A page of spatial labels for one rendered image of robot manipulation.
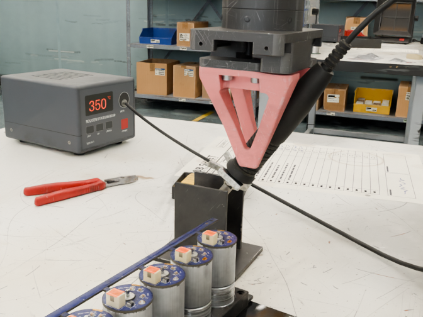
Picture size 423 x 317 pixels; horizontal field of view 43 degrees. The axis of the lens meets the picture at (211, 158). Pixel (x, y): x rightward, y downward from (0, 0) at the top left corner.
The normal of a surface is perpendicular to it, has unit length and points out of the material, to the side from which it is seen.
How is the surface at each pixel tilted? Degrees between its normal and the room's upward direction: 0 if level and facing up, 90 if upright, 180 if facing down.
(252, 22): 90
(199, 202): 90
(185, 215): 90
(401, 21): 80
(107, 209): 0
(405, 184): 0
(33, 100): 90
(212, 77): 111
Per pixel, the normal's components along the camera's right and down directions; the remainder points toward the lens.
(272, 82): -0.41, 0.57
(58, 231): 0.03, -0.96
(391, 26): -0.46, 0.07
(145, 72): -0.25, 0.28
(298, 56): 0.90, 0.15
